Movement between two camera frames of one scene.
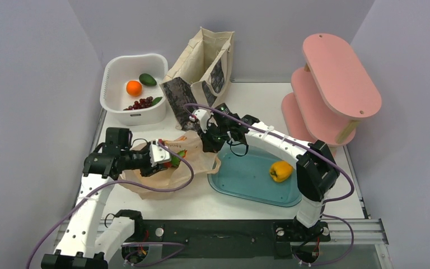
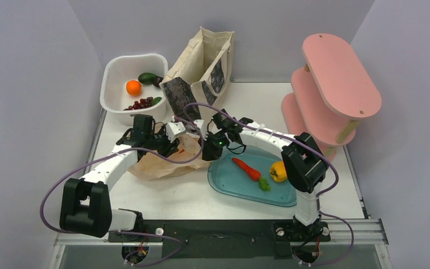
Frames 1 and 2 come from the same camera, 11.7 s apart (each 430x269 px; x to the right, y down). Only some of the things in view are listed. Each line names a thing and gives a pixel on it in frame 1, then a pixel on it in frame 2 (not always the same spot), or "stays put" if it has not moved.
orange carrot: x=175 y=161 -> x=253 y=173
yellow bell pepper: x=280 y=171 stays put
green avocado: x=147 y=79 stays put
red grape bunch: x=143 y=103 stays put
